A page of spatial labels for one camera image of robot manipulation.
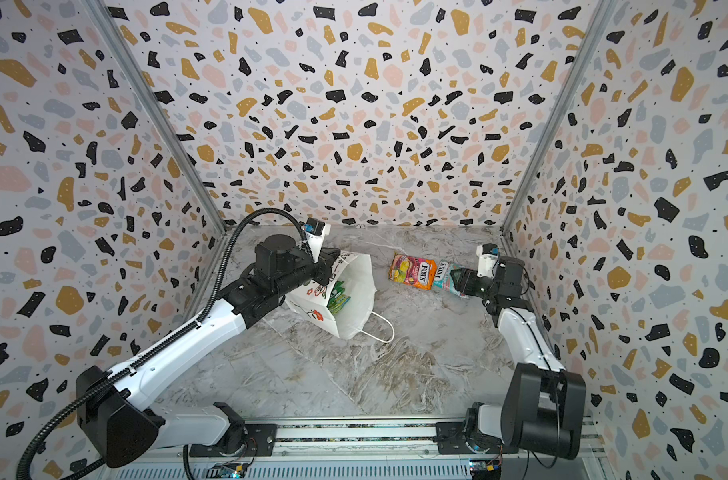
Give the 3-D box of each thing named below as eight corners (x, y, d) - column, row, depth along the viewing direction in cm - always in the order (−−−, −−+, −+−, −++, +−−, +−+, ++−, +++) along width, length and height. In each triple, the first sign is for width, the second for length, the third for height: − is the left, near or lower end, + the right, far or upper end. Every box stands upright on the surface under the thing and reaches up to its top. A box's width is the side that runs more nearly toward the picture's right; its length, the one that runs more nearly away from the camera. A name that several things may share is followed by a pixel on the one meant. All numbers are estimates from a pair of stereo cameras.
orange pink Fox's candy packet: (386, 280, 107) (386, 275, 105) (393, 257, 115) (394, 252, 112) (432, 291, 105) (433, 286, 102) (437, 266, 112) (438, 261, 110)
